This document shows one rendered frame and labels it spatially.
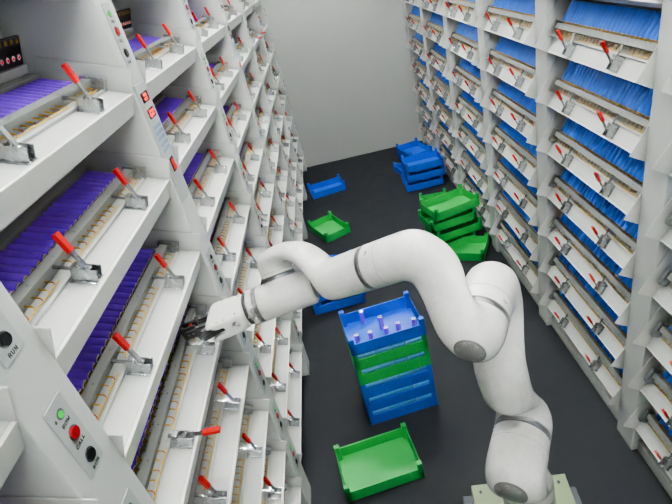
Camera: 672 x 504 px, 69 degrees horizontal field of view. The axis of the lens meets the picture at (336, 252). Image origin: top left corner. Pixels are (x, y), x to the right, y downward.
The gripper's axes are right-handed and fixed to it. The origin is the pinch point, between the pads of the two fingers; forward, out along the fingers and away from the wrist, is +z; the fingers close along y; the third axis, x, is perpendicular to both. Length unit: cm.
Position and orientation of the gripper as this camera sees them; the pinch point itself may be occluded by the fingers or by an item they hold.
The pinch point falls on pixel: (191, 329)
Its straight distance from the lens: 122.5
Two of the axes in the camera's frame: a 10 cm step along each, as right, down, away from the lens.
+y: -0.6, -5.0, 8.6
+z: -9.3, 3.5, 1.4
